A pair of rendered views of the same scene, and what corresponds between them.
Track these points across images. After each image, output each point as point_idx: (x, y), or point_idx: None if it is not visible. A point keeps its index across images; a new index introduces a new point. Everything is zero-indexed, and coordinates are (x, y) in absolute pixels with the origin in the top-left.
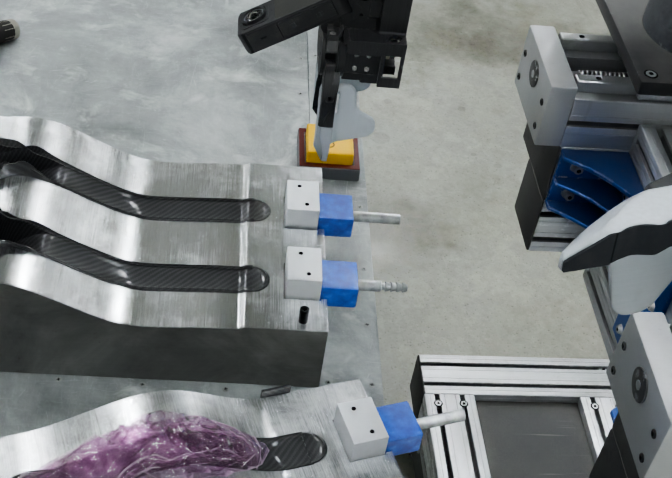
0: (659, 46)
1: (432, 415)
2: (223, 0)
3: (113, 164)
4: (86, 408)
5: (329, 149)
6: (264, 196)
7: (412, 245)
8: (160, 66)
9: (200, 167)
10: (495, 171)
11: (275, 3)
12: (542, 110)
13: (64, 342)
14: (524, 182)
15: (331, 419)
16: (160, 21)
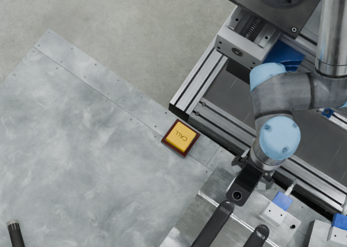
0: (279, 9)
1: (344, 207)
2: (40, 106)
3: (173, 246)
4: None
5: (187, 141)
6: (221, 197)
7: (75, 36)
8: (76, 168)
9: (189, 210)
10: None
11: (238, 184)
12: (256, 65)
13: None
14: (231, 65)
15: (326, 241)
16: (40, 147)
